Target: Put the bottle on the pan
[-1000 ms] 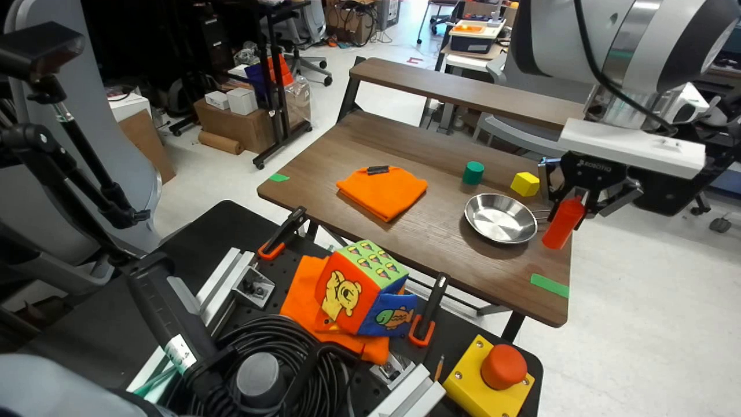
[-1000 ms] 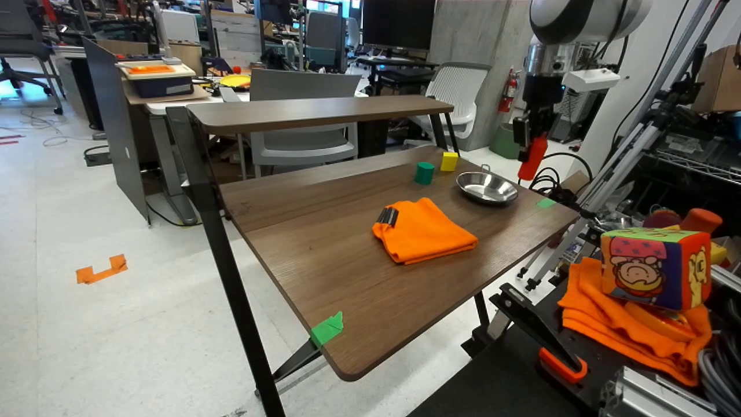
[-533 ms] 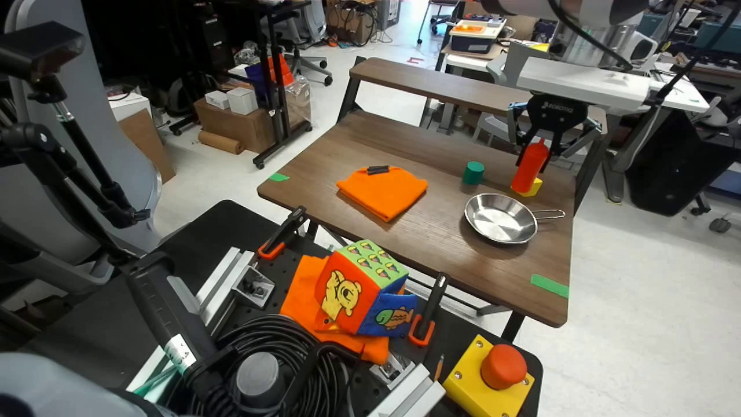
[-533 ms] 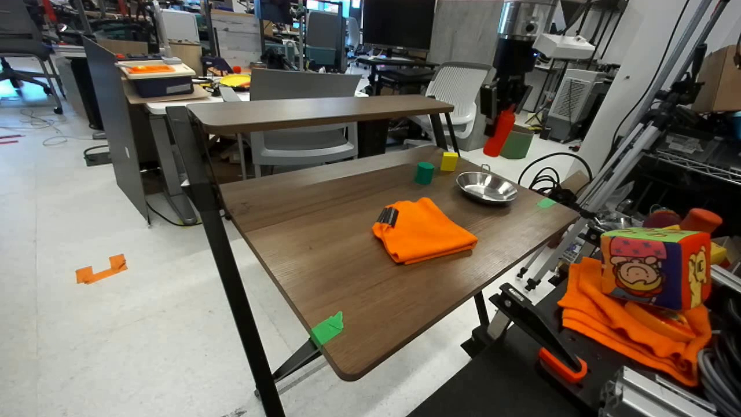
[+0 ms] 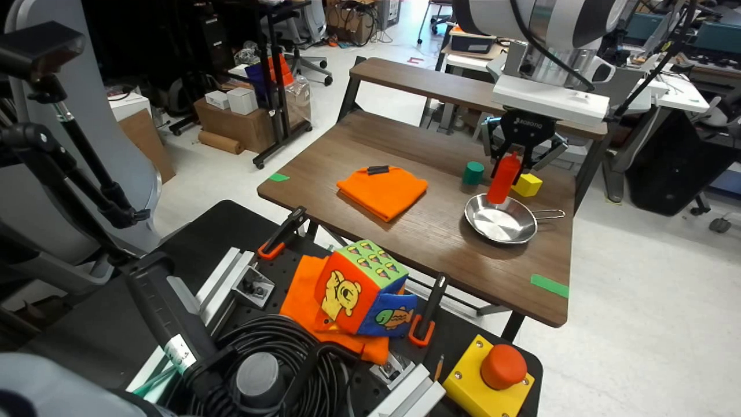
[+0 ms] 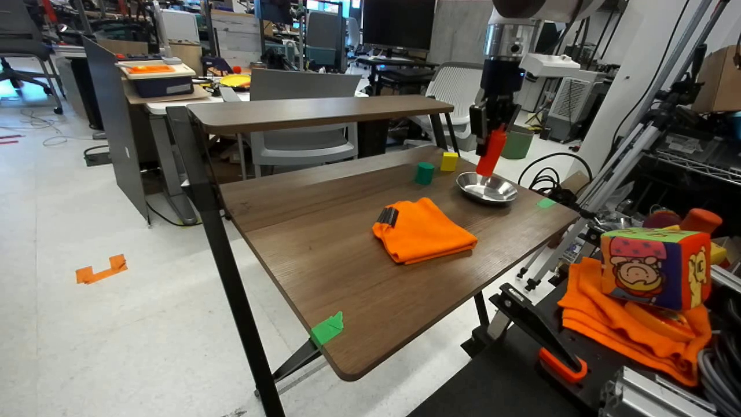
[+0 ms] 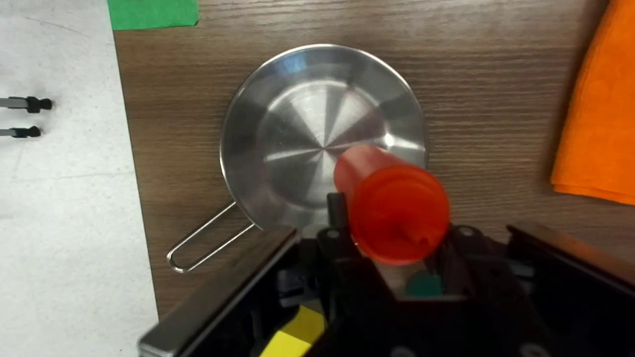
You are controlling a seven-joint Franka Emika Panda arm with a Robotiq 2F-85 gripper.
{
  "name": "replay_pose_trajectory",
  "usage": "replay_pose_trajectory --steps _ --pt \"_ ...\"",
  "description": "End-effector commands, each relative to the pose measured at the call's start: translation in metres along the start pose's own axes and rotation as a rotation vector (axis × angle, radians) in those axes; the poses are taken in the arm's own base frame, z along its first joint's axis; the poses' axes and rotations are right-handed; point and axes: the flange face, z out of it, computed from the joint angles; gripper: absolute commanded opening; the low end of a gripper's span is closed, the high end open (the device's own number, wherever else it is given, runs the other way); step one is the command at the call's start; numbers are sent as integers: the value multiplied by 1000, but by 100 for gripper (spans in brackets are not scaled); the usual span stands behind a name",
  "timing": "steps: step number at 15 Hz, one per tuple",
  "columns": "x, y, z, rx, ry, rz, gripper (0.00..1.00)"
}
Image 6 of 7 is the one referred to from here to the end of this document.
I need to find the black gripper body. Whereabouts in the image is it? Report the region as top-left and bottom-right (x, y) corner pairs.
(470, 56), (529, 130)

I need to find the red squeeze bottle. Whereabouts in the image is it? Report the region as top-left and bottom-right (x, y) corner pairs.
(475, 125), (509, 181)

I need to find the round silver metal pan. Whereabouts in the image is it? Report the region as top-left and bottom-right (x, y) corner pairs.
(455, 168), (521, 209)

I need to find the green waste bin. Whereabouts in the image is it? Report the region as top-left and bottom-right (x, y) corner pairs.
(503, 123), (536, 163)

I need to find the yellow cube block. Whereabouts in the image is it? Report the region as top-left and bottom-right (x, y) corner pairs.
(438, 147), (463, 176)

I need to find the white shell chair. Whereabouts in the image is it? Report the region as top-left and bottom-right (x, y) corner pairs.
(413, 63), (492, 143)

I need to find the yellow cup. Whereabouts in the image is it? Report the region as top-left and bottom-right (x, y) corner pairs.
(413, 160), (438, 188)

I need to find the folded orange cloth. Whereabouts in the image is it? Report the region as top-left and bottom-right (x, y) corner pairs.
(371, 195), (482, 269)

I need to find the black computer monitor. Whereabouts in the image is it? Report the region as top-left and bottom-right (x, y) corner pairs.
(361, 0), (438, 56)

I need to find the raised wooden desk shelf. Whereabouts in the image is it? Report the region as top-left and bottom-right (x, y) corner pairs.
(164, 92), (463, 185)

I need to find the grey white plastic chair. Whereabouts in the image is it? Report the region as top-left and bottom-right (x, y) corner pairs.
(246, 66), (367, 178)

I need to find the dark wood desk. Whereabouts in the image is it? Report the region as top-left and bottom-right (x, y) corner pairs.
(186, 143), (592, 417)

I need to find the colourful plush cube toy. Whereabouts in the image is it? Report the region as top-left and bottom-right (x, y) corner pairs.
(598, 223), (713, 313)

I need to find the brown cardboard box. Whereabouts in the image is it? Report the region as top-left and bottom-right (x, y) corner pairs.
(690, 44), (741, 116)

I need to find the crumpled orange cloth pile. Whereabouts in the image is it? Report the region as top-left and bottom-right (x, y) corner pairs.
(555, 255), (715, 388)

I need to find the large green tape piece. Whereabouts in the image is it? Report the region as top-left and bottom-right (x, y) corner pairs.
(309, 307), (347, 349)

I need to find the box with orange lid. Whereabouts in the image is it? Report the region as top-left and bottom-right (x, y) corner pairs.
(113, 57), (199, 99)

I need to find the dark upright divider panel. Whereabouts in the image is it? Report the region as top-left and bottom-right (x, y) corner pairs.
(82, 34), (152, 227)

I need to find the orange floor tape marker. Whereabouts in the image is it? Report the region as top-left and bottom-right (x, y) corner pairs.
(75, 252), (130, 288)

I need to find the black office chair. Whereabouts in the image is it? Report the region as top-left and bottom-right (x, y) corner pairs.
(0, 0), (68, 116)

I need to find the black cable loop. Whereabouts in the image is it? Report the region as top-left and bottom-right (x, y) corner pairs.
(517, 150), (598, 203)

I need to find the aluminium tripod frame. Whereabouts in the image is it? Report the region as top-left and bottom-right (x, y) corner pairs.
(517, 0), (731, 295)

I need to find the black clamp with orange handle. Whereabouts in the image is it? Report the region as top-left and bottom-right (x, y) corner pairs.
(489, 281), (592, 388)

